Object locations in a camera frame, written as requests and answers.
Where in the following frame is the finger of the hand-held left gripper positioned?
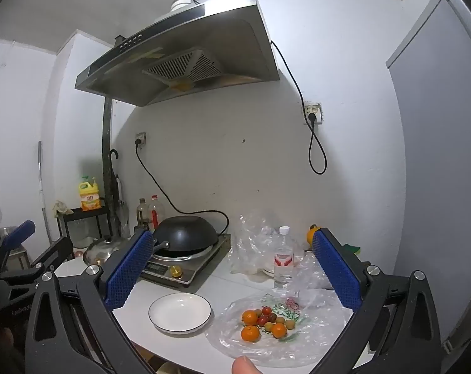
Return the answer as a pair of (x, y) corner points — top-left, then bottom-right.
(0, 236), (74, 287)
(0, 220), (35, 271)

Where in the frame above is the white plate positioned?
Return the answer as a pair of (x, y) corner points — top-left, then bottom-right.
(148, 293), (213, 334)

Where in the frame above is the dark vertical pipe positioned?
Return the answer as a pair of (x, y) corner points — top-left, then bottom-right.
(102, 97), (113, 219)

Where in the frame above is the metal pole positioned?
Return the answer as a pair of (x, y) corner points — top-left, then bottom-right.
(37, 141), (53, 242)

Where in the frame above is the yellow detergent bottle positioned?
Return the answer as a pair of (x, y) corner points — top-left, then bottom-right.
(78, 177), (102, 212)

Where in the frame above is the silver induction cooker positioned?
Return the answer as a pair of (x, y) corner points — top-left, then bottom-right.
(140, 234), (232, 290)

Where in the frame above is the metal stand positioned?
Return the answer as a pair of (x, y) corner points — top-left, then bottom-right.
(7, 243), (32, 270)

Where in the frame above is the printed clear plastic bag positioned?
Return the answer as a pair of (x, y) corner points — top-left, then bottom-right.
(205, 290), (355, 369)

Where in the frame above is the dark oil bottle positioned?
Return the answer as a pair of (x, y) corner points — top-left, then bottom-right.
(136, 198), (149, 230)

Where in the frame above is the white refrigerator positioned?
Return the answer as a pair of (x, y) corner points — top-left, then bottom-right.
(386, 0), (471, 359)

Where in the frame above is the black wok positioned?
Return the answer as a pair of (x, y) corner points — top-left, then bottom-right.
(152, 215), (219, 258)

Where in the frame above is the steel pot lid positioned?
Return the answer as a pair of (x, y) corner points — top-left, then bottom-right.
(83, 236), (133, 267)

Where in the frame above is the black metal rack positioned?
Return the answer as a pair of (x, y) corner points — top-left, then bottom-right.
(56, 204), (113, 250)

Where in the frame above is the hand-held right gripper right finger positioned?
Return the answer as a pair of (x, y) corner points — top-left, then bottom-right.
(311, 227), (443, 374)

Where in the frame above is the black cooker cable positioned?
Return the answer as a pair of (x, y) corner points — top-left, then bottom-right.
(135, 138), (229, 242)

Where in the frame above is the large orange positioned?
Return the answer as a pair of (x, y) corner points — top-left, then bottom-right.
(306, 224), (323, 247)

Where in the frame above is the red label sauce bottle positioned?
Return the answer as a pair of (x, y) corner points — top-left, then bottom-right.
(148, 195), (161, 230)

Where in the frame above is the person's right hand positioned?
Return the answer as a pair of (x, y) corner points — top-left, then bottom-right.
(231, 356), (260, 374)

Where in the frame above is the black range hood cable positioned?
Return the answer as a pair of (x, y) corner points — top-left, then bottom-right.
(270, 40), (328, 175)

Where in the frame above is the clear water bottle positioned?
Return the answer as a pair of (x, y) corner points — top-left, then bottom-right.
(273, 226), (295, 290)

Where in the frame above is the crumpled clear plastic bag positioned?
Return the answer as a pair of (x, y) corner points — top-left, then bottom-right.
(228, 214), (310, 277)
(294, 253), (337, 308)

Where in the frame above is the steel range hood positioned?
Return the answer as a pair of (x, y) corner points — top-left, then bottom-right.
(75, 0), (281, 107)

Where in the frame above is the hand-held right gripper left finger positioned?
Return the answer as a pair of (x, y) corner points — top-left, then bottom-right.
(24, 229), (158, 374)

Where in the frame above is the black umbrella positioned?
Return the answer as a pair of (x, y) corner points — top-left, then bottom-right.
(109, 149), (121, 219)

